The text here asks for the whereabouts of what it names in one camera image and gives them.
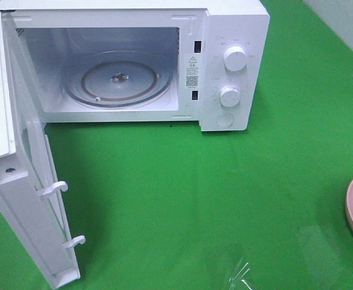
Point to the round white door release button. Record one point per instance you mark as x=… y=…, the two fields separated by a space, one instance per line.
x=225 y=120

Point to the white microwave knob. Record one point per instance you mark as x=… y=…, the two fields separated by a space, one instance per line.
x=229 y=96
x=235 y=58

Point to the white microwave door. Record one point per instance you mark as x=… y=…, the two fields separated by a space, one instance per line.
x=30 y=192

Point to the warning label with QR code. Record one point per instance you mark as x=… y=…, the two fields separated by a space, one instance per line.
x=192 y=68

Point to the white microwave oven body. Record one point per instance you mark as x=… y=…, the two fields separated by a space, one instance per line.
x=60 y=32

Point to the glass microwave turntable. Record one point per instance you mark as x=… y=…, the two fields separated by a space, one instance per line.
x=117 y=79

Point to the clear tape strip on table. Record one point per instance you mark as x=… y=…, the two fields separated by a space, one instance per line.
x=239 y=280

